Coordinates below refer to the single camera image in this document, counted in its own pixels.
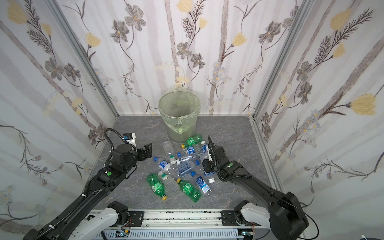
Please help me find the Pocari Sweat clear bottle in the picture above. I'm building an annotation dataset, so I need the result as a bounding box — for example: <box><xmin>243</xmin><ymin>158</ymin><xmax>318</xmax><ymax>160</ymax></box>
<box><xmin>200</xmin><ymin>141</ymin><xmax>210</xmax><ymax>163</ymax></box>

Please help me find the blue label bottle front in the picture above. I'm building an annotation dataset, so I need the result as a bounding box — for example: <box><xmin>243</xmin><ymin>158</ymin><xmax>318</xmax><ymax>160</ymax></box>
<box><xmin>191</xmin><ymin>171</ymin><xmax>212</xmax><ymax>196</ymax></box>

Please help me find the small bottle blue label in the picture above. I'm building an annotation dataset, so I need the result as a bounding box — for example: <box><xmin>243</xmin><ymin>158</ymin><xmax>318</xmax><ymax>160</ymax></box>
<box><xmin>154</xmin><ymin>157</ymin><xmax>172</xmax><ymax>172</ymax></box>

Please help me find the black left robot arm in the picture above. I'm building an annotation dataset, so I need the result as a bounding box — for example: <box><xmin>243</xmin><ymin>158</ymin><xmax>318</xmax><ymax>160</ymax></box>
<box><xmin>24</xmin><ymin>128</ymin><xmax>153</xmax><ymax>240</ymax></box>

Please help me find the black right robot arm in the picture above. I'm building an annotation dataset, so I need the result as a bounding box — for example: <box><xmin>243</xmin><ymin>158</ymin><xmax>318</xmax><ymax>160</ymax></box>
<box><xmin>208</xmin><ymin>136</ymin><xmax>309</xmax><ymax>240</ymax></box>

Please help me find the green plastic bin liner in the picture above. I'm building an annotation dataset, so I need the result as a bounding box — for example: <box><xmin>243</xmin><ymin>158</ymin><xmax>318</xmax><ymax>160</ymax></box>
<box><xmin>157</xmin><ymin>86</ymin><xmax>202</xmax><ymax>136</ymax></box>

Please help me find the metal mesh waste bin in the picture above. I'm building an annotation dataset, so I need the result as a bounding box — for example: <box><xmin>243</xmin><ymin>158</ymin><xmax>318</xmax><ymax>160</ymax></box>
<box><xmin>158</xmin><ymin>91</ymin><xmax>202</xmax><ymax>143</ymax></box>

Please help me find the Pepsi water bottle blue cap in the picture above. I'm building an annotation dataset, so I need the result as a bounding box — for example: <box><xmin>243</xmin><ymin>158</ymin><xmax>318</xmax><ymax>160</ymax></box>
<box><xmin>177</xmin><ymin>144</ymin><xmax>202</xmax><ymax>157</ymax></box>

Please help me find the clear bottle white cap barcode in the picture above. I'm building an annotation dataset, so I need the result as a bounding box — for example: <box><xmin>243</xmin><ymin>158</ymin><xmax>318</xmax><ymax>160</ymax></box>
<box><xmin>176</xmin><ymin>156</ymin><xmax>199</xmax><ymax>165</ymax></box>

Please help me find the soda water bottle blue cap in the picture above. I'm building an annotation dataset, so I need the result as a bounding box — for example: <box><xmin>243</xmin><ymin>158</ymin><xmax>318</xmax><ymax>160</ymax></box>
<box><xmin>171</xmin><ymin>160</ymin><xmax>202</xmax><ymax>177</ymax></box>

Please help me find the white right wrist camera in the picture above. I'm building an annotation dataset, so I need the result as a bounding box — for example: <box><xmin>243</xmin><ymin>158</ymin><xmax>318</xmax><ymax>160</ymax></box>
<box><xmin>207</xmin><ymin>145</ymin><xmax>213</xmax><ymax>162</ymax></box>

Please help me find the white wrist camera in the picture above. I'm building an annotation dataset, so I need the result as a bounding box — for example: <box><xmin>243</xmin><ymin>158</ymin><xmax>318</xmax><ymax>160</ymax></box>
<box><xmin>207</xmin><ymin>145</ymin><xmax>213</xmax><ymax>162</ymax></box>
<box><xmin>123</xmin><ymin>133</ymin><xmax>136</xmax><ymax>146</ymax></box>

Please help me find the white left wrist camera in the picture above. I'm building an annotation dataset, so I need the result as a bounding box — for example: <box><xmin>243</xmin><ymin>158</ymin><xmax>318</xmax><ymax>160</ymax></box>
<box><xmin>123</xmin><ymin>133</ymin><xmax>136</xmax><ymax>146</ymax></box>

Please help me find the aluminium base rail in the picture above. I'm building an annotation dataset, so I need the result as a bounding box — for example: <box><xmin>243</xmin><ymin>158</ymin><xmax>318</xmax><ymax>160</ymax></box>
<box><xmin>55</xmin><ymin>208</ymin><xmax>310</xmax><ymax>240</ymax></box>

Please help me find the white slotted cable duct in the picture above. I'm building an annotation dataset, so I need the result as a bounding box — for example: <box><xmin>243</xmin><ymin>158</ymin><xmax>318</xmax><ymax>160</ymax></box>
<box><xmin>104</xmin><ymin>229</ymin><xmax>244</xmax><ymax>240</ymax></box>

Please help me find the left aluminium corner post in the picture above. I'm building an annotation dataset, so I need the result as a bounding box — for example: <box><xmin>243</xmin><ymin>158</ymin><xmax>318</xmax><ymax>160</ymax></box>
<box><xmin>45</xmin><ymin>0</ymin><xmax>120</xmax><ymax>118</ymax></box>

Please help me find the aluminium corner post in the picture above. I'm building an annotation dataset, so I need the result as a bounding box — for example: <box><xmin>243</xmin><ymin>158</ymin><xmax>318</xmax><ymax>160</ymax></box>
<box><xmin>45</xmin><ymin>0</ymin><xmax>120</xmax><ymax>118</ymax></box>
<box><xmin>252</xmin><ymin>0</ymin><xmax>315</xmax><ymax>120</ymax></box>

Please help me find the right aluminium corner post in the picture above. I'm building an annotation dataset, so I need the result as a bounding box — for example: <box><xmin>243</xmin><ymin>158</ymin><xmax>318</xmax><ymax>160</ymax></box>
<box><xmin>252</xmin><ymin>0</ymin><xmax>315</xmax><ymax>120</ymax></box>

